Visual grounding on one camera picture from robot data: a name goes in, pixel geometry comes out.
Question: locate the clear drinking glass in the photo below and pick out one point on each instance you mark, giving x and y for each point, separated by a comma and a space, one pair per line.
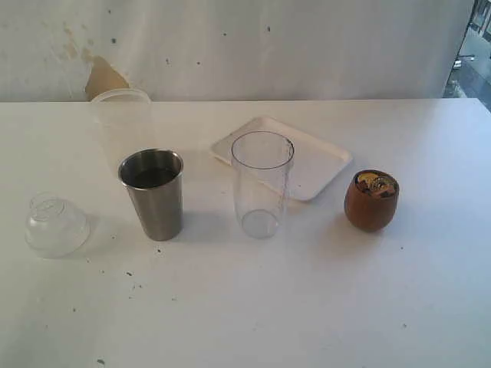
262, 161

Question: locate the stainless steel cup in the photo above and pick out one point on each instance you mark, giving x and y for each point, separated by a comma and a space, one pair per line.
153, 180

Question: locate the gold coin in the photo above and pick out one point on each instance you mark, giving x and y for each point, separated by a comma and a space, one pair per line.
366, 178

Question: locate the copper coins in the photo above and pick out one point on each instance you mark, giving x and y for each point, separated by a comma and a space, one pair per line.
384, 186

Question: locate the brown wooden cup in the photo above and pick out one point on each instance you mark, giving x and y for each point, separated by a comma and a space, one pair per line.
367, 213

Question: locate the clear dome lid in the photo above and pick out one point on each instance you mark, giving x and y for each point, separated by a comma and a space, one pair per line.
54, 226

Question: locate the white rectangular tray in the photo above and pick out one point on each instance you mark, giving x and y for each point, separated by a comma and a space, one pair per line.
316, 162

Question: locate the translucent plastic container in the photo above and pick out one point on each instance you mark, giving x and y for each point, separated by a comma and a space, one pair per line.
124, 124

